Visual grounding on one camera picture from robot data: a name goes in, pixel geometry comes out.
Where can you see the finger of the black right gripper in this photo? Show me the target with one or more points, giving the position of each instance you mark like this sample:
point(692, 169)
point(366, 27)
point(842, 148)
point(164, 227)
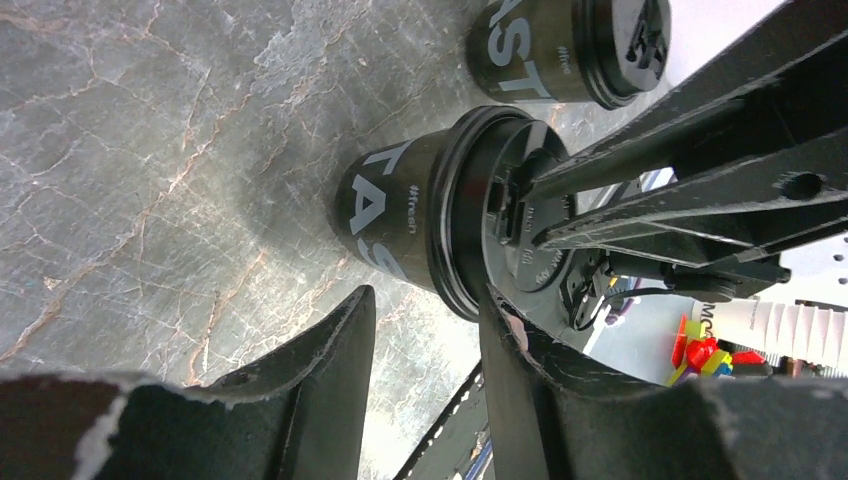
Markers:
point(752, 208)
point(744, 78)

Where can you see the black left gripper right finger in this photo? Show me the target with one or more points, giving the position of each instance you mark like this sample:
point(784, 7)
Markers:
point(555, 413)

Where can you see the colourful toy bricks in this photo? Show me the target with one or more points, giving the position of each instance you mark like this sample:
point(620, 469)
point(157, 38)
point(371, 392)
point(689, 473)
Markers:
point(696, 353)

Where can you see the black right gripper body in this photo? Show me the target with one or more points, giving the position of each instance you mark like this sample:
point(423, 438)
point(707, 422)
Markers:
point(706, 266)

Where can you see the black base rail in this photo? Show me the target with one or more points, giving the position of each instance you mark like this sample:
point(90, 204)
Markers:
point(458, 445)

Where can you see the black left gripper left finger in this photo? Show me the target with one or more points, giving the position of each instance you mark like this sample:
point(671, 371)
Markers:
point(296, 413)

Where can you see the black coffee lid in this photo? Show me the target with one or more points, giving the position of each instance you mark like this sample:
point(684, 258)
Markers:
point(485, 229)
point(622, 47)

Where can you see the black coffee cup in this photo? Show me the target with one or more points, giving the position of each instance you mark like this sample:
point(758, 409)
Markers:
point(525, 51)
point(379, 212)

